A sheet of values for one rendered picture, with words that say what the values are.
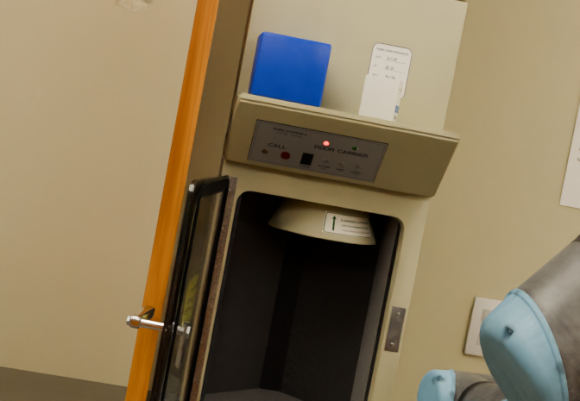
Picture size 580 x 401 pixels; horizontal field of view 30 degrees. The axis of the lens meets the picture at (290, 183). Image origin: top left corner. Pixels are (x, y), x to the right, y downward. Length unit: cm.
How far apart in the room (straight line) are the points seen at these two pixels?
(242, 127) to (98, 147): 57
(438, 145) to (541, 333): 64
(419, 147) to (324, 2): 27
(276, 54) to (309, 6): 14
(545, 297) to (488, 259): 117
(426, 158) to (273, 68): 26
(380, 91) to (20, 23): 79
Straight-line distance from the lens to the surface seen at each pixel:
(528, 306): 98
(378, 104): 156
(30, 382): 203
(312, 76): 152
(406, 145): 156
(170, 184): 154
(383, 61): 165
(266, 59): 152
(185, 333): 136
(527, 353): 96
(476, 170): 213
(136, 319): 137
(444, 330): 215
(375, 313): 174
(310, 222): 167
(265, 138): 156
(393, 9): 166
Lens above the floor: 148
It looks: 3 degrees down
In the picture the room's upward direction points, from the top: 11 degrees clockwise
